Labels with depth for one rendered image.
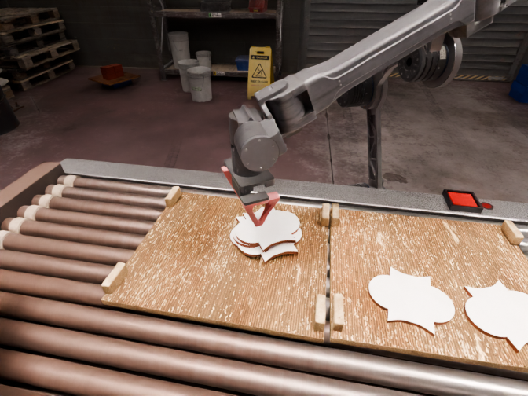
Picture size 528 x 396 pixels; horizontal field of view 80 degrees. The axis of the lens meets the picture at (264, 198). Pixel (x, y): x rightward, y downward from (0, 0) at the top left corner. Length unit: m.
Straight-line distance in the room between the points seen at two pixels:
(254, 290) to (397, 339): 0.26
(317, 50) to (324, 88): 4.76
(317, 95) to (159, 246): 0.46
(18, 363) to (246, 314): 0.37
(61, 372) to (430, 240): 0.74
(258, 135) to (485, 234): 0.61
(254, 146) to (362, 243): 0.39
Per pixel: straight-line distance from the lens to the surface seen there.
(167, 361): 0.59
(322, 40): 5.29
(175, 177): 0.99
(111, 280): 0.67
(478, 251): 0.83
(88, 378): 0.62
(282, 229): 0.69
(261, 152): 0.45
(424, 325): 0.63
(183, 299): 0.63
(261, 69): 4.20
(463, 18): 0.68
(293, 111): 0.52
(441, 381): 0.62
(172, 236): 0.75
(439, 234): 0.83
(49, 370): 0.66
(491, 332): 0.68
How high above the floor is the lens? 1.44
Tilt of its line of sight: 37 degrees down
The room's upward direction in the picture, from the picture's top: straight up
